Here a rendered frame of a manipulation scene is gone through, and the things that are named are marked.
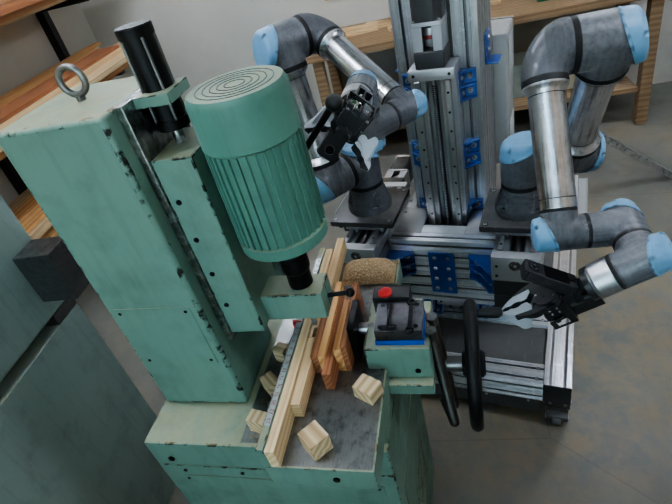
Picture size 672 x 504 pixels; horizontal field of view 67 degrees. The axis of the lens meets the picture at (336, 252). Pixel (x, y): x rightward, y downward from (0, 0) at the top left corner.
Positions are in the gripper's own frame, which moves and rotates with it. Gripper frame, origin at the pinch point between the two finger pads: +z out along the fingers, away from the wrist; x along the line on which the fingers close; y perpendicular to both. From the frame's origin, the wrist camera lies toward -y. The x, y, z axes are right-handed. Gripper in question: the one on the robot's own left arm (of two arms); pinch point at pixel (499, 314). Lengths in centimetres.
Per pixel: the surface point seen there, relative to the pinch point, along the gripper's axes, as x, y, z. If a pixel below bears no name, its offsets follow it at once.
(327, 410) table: -26.5, -18.9, 29.3
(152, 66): -8, -84, 11
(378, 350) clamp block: -15.9, -18.4, 17.8
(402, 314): -10.1, -19.5, 11.2
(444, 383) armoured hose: -12.3, 0.9, 15.4
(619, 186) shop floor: 189, 119, -20
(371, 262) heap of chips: 15.6, -19.2, 23.8
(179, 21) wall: 308, -126, 175
